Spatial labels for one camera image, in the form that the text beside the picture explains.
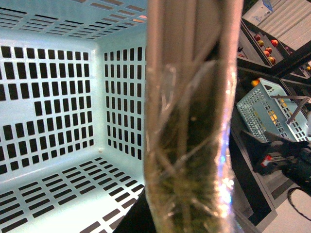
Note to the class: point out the light blue plastic basket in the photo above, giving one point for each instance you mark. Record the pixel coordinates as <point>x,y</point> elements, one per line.
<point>72,83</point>

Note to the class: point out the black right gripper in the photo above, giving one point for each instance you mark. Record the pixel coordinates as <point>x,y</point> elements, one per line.
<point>292,158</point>

